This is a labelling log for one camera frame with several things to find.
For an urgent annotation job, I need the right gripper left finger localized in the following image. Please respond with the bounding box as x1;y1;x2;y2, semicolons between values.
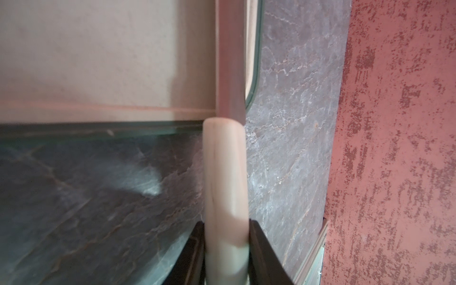
162;221;205;285

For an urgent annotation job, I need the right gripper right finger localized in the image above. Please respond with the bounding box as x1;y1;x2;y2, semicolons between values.
248;219;293;285

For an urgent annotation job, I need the knife with beige handle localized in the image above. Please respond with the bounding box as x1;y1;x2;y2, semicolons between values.
203;1;249;285

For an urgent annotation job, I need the beige cutting board green rim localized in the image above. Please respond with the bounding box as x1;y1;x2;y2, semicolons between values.
1;1;263;143

